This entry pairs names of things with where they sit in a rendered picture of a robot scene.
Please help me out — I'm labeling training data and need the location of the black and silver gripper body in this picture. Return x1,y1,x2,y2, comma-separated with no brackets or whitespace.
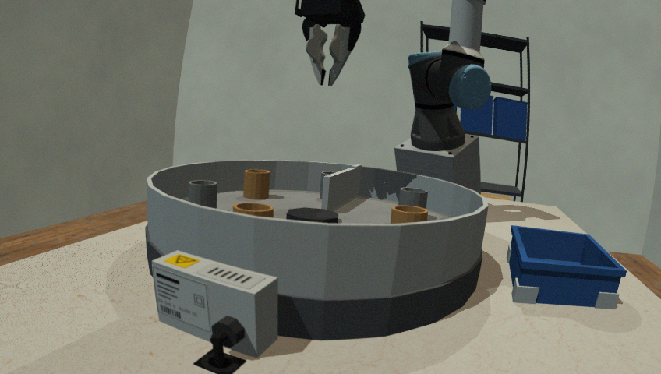
295,0,358,27

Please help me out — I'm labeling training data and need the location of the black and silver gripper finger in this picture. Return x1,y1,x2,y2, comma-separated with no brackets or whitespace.
328,11,361,86
302,19,327,86

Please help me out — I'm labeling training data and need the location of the bronze bushing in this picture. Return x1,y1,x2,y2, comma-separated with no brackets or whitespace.
233,203,274,218
391,206,428,224
243,169,270,199

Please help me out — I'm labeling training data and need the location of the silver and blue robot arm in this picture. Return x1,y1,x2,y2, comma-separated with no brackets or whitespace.
408,0,491,151

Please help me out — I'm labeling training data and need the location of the dark grey metal sleeve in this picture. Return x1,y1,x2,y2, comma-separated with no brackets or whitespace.
398,188,428,209
320,171,335,199
189,180,217,209

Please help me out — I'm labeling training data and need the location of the blue crate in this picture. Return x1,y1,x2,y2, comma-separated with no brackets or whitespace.
507,225,627,309

